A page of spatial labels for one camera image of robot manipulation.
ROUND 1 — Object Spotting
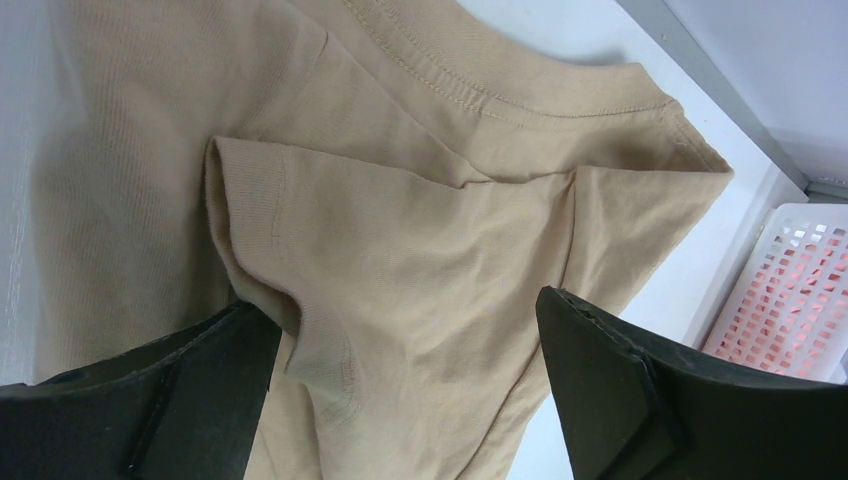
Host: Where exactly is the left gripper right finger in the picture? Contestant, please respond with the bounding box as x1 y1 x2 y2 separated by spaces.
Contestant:
535 287 847 479

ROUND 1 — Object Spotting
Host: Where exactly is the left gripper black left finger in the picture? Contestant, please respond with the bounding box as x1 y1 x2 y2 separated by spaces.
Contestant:
1 302 282 479

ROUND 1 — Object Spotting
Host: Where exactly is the beige t shirt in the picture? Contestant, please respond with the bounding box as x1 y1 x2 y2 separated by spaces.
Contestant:
30 1 733 479

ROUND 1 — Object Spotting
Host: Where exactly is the white plastic basket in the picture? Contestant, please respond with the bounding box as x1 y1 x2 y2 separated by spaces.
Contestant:
682 202 848 386

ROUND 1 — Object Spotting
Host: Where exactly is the salmon t shirt in basket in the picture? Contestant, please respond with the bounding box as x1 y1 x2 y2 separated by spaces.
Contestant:
715 228 848 379

